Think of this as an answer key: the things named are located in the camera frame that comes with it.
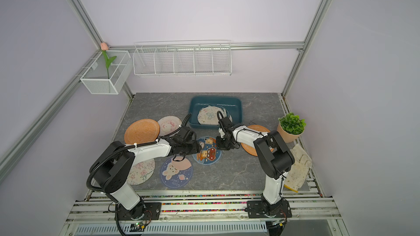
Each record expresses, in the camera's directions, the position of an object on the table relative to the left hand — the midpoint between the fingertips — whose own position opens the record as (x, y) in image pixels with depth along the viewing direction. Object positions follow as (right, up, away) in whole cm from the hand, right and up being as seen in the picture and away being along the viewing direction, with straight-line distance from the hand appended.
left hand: (198, 149), depth 91 cm
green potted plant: (+51, +13, -4) cm, 52 cm away
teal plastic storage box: (+23, +27, +21) cm, 41 cm away
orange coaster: (-37, +9, +11) cm, 40 cm away
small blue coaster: (+6, -3, +1) cm, 7 cm away
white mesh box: (-47, +37, -13) cm, 62 cm away
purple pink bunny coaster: (-11, -10, -5) cm, 16 cm away
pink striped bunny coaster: (-21, +13, +15) cm, 29 cm away
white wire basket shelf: (-10, +54, +9) cm, 56 cm away
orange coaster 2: (+30, 0, +3) cm, 30 cm away
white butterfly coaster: (+5, +19, +17) cm, 26 cm away
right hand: (+11, +1, +4) cm, 12 cm away
